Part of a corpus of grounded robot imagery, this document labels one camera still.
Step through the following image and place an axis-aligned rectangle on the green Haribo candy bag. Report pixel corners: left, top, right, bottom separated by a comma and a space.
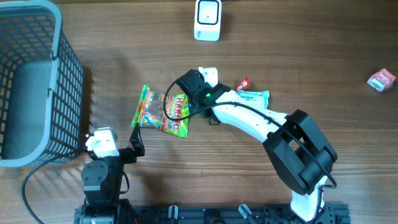
131, 85, 189, 138

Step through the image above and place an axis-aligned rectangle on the red package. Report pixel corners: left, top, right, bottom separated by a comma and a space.
235, 77, 251, 92

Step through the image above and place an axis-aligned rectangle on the light blue tissue packet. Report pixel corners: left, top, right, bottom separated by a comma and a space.
238, 90, 270, 109

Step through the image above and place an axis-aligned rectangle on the small red snack packet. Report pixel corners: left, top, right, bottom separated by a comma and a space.
367, 68, 396, 92

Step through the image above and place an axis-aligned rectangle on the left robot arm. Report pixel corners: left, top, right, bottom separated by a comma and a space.
74, 124, 145, 224

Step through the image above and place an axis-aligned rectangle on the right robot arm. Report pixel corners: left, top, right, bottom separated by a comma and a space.
176, 70, 338, 223

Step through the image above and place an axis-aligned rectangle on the white barcode scanner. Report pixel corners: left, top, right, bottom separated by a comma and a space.
193, 0, 222, 42

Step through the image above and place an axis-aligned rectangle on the grey plastic mesh basket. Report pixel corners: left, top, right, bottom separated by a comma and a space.
1, 1, 85, 167

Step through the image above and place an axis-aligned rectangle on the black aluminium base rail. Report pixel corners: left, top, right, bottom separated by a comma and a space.
73, 203, 351, 224

